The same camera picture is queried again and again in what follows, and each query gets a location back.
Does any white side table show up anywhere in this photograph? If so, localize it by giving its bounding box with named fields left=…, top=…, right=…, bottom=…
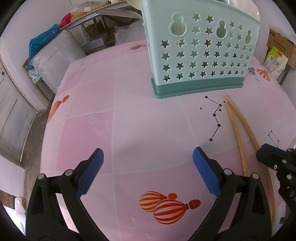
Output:
left=61, top=1, right=142, bottom=52

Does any red bag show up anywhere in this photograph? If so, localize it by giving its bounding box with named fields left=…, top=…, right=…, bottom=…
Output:
left=59, top=12, right=72, bottom=29

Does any white rice bag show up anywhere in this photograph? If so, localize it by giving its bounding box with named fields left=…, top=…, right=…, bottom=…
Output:
left=263, top=47, right=288, bottom=79

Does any wooden chopstick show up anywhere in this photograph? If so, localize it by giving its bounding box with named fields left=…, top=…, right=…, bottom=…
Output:
left=224, top=94, right=276, bottom=223
left=225, top=101, right=249, bottom=176

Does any white door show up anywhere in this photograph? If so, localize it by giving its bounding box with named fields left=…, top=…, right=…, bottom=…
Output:
left=0, top=63, right=37, bottom=167

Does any large wrapped white bundle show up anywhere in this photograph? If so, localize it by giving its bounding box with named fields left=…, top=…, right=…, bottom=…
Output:
left=31, top=30, right=86, bottom=93

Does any pink balloon tablecloth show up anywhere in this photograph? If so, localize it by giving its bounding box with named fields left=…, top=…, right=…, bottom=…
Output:
left=41, top=41, right=295, bottom=240

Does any mint green utensil holder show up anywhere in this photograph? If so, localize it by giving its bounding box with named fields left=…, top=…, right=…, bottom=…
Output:
left=140, top=1, right=260, bottom=98

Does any blue plastic bag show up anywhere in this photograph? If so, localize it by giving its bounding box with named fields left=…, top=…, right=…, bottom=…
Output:
left=26, top=24, right=60, bottom=70

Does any white pillow under table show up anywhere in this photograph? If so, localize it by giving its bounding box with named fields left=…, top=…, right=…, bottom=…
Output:
left=114, top=21, right=146, bottom=45

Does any cardboard box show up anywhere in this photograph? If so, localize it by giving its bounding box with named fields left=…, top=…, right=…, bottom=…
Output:
left=267, top=29, right=295, bottom=70

